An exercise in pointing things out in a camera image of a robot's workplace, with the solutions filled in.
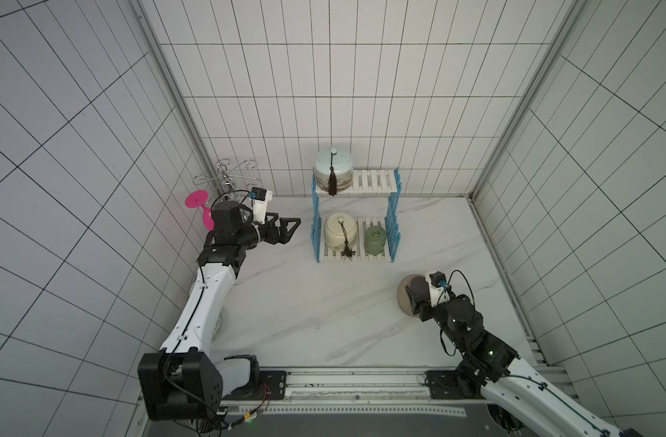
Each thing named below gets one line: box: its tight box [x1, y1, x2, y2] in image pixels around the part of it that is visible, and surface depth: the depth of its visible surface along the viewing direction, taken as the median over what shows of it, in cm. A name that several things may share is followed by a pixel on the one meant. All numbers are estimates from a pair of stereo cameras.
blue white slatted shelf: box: [360, 166, 403, 263], surface depth 92 cm
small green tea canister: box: [363, 225, 387, 256], surface depth 97 cm
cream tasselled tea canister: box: [323, 213, 358, 262], surface depth 95 cm
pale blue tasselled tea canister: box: [314, 146, 354, 196], surface depth 79 cm
